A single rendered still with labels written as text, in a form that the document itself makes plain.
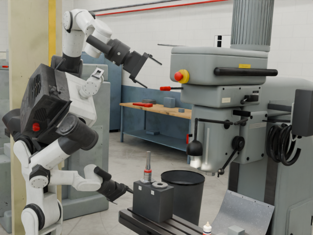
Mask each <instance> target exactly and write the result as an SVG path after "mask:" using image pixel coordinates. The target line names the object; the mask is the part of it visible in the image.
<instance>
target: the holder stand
mask: <svg viewBox="0 0 313 235"><path fill-rule="evenodd" d="M173 200H174V187H172V186H169V185H168V184H167V183H165V182H158V181H155V180H154V179H151V181H144V180H143V178H141V179H140V180H138V181H135V182H133V208H132V211H133V212H135V213H137V214H139V215H142V216H144V217H146V218H149V219H151V220H153V221H156V222H158V223H161V222H163V221H165V220H167V219H170V218H172V217H173Z"/></svg>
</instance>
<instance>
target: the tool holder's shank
mask: <svg viewBox="0 0 313 235"><path fill-rule="evenodd" d="M150 153H151V152H150V151H147V155H146V167H145V169H146V170H147V171H149V170H150Z"/></svg>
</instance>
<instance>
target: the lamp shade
mask: <svg viewBox="0 0 313 235"><path fill-rule="evenodd" d="M186 154H187V155H190V156H202V155H203V147H202V143H201V142H199V141H198V140H192V141H190V142H189V143H188V145H187V147H186Z"/></svg>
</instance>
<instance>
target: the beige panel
mask: <svg viewBox="0 0 313 235"><path fill-rule="evenodd" d="M8 48H9V99H10V111H11V110H13V109H17V108H19V109H20V107H21V102H22V99H23V96H24V93H25V90H26V87H27V84H28V81H29V78H30V77H31V75H32V74H33V73H34V72H35V70H36V69H37V68H38V67H39V65H40V64H41V63H43V64H45V65H47V66H49V67H50V65H51V58H52V56H53V55H56V56H62V0H8ZM14 144H15V141H14V139H13V137H12V135H11V134H10V149H11V199H12V235H25V234H26V232H25V229H24V226H23V223H22V220H21V214H22V211H23V209H24V207H25V206H26V203H27V192H26V181H25V179H24V177H23V175H22V171H21V162H20V161H19V159H18V158H17V156H16V155H15V153H14V149H13V147H14ZM57 199H58V200H59V201H60V203H61V185H57Z"/></svg>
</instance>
